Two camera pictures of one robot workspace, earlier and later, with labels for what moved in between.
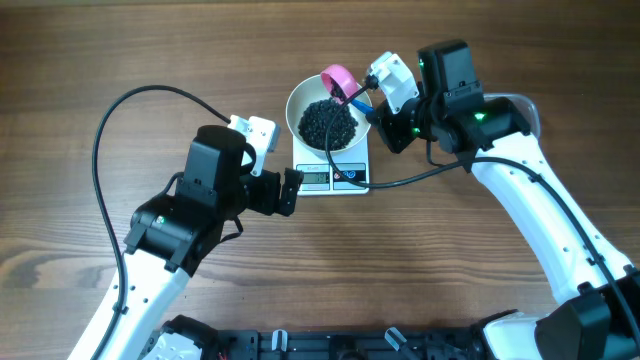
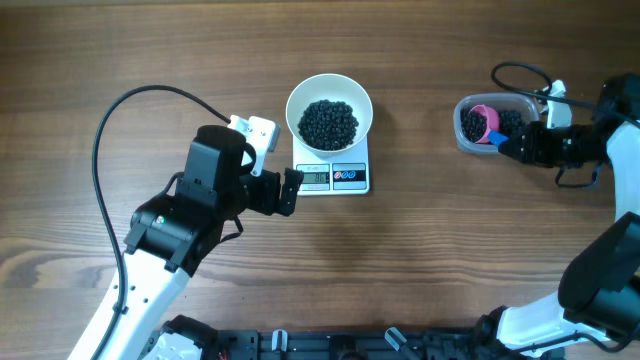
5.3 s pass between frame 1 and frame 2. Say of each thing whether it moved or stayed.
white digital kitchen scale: stayed
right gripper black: moved
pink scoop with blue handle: moved
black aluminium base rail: stayed
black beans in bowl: stayed
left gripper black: stayed
